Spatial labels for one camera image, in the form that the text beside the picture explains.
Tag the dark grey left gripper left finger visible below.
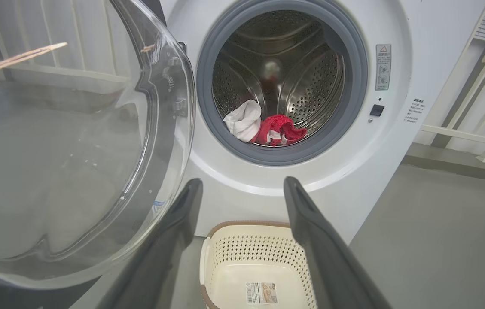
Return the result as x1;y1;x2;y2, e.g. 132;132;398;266
96;178;203;309

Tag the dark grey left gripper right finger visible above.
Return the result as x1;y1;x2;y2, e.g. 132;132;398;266
284;176;393;309

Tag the round glass washer door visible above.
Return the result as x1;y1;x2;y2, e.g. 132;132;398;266
0;0;196;290

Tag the red and white garment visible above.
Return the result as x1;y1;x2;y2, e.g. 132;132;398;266
224;100;308;147

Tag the cream perforated laundry basket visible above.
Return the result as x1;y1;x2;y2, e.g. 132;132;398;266
199;221;318;309

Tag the white front-load washing machine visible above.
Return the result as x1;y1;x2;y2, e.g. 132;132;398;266
159;0;485;245

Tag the white metal rack frame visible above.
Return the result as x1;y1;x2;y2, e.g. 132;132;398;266
414;0;485;164

